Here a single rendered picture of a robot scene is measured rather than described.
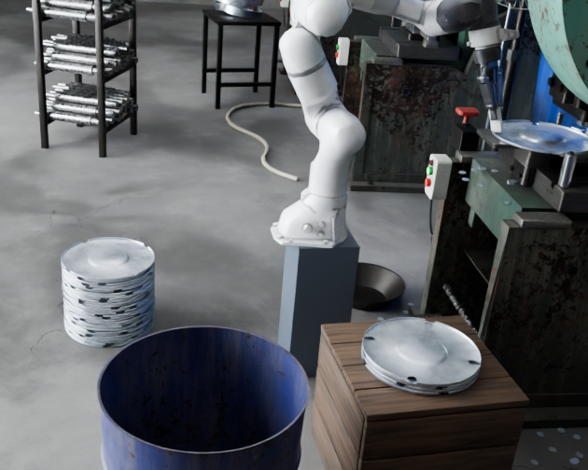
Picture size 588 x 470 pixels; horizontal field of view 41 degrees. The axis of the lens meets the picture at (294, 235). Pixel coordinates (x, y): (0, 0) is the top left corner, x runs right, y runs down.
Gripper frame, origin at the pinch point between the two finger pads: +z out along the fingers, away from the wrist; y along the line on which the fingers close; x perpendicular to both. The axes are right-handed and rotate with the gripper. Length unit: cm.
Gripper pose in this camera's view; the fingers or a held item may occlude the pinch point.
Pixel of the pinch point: (496, 119)
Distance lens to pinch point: 231.0
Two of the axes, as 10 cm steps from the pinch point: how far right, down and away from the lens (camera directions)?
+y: -5.8, 3.2, -7.5
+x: 7.9, 0.0, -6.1
